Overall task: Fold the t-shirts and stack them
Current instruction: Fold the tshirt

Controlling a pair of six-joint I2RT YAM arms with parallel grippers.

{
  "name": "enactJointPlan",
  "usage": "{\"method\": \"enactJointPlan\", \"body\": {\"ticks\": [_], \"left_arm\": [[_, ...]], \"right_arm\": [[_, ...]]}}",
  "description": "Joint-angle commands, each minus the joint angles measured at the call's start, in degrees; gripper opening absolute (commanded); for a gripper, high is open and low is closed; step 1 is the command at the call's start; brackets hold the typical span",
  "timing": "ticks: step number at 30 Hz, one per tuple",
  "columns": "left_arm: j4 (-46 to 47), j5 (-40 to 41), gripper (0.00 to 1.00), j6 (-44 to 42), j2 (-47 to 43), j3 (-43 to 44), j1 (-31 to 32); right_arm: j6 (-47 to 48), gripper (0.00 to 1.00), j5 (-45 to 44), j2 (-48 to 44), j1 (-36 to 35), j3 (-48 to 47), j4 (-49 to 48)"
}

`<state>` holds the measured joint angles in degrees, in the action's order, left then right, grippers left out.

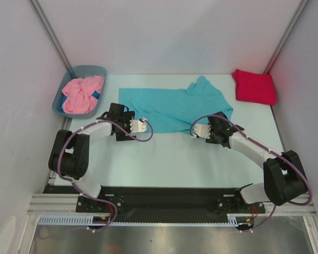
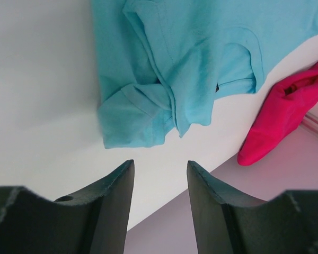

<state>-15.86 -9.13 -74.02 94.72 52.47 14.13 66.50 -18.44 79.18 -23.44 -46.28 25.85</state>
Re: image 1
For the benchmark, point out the pink t-shirt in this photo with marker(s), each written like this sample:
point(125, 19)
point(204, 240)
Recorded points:
point(79, 91)

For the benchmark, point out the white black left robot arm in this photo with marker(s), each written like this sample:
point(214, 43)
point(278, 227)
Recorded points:
point(69, 156)

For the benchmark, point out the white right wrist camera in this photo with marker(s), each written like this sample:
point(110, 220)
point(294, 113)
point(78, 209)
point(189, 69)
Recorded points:
point(201, 131)

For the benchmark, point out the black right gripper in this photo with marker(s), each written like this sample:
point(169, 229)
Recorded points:
point(214, 138)

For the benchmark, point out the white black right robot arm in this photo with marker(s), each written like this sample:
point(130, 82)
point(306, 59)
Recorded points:
point(284, 180)

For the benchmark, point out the aluminium front rail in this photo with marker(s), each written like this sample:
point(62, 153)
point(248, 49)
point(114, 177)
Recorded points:
point(66, 204)

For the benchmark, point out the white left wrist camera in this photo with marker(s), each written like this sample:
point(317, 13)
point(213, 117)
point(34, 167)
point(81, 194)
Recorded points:
point(138, 126)

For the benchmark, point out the blue t-shirt in basket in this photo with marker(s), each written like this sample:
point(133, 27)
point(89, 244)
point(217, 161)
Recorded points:
point(95, 97)

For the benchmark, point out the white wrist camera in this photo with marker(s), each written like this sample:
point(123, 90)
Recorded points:
point(138, 126)
point(201, 131)

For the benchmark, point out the aluminium corner post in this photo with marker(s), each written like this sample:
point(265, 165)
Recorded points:
point(46, 25)
point(295, 19)

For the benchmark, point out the teal t-shirt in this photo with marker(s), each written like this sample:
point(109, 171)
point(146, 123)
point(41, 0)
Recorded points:
point(174, 110)

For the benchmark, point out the folded red t-shirt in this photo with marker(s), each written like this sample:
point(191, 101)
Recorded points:
point(254, 88)

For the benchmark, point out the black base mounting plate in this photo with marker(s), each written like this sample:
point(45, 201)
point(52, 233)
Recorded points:
point(217, 200)

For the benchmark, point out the white slotted cable duct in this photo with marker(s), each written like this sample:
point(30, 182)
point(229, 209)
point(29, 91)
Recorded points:
point(90, 220)

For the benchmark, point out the left aluminium corner post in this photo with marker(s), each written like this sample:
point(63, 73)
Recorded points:
point(46, 25)

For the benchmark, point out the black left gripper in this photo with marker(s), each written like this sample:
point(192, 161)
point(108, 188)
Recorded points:
point(126, 117)

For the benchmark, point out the right aluminium corner post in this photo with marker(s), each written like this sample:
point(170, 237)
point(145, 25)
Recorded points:
point(295, 19)

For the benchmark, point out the grey-blue plastic basket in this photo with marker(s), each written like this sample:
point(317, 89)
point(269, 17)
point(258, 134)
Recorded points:
point(82, 71)

